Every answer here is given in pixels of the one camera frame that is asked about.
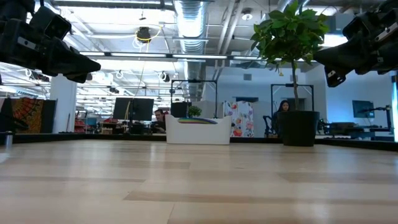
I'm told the small background green plant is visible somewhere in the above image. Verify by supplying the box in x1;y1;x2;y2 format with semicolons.
187;105;203;119

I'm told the large black desk monitor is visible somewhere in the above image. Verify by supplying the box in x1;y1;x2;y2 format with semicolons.
112;97;155;122

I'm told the colourful patterned tapestry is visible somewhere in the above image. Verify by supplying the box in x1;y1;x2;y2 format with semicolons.
11;97;45;134

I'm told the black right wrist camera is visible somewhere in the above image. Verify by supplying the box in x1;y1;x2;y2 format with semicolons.
342;14;374;40

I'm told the white building pillar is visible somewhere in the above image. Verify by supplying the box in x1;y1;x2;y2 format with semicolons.
50;73;78;134

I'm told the green leafy plant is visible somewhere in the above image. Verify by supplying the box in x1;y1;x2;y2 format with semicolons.
250;0;330;110

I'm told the black plant pot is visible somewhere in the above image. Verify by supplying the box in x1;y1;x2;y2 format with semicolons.
277;110;321;147

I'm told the black aluminium table frame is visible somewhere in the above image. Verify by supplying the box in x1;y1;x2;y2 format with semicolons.
0;132;398;152

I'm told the black ceiling-mounted camera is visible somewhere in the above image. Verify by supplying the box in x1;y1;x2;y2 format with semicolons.
135;26;152;44

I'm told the small black monitor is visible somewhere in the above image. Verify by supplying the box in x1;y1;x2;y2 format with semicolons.
170;101;189;119

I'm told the person seated behind pot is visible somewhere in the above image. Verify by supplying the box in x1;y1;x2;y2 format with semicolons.
272;100;291;138

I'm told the silver ceiling air duct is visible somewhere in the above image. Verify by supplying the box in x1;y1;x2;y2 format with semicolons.
173;0;208;101

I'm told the floral print screen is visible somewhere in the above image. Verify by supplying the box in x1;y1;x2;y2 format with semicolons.
224;100;254;138

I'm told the black office chair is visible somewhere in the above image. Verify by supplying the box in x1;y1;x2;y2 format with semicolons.
262;115;275;138

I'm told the person seated behind monitor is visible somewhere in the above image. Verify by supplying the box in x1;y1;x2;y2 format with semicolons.
150;108;167;134

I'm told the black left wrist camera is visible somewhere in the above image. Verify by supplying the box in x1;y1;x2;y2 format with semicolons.
29;5;73;40

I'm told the black background workstation table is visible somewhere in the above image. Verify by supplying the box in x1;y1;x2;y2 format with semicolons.
322;121;393;140

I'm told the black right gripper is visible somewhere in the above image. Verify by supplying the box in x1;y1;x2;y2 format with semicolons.
313;17;398;88

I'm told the black metal frame stand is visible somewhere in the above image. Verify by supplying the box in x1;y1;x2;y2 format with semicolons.
270;83;315;119
170;79;218;119

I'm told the white rectangular basket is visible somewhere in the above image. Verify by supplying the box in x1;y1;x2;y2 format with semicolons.
165;114;233;146

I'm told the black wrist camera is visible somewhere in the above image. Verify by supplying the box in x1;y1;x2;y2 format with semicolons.
29;5;73;40
342;14;374;40

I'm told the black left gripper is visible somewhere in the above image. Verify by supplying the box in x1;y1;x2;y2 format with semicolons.
0;17;102;84

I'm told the wall-mounted dark monitor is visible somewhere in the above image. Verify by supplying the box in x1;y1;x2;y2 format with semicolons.
351;100;376;119

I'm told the black upright panel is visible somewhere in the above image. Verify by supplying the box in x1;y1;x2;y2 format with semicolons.
40;98;58;134

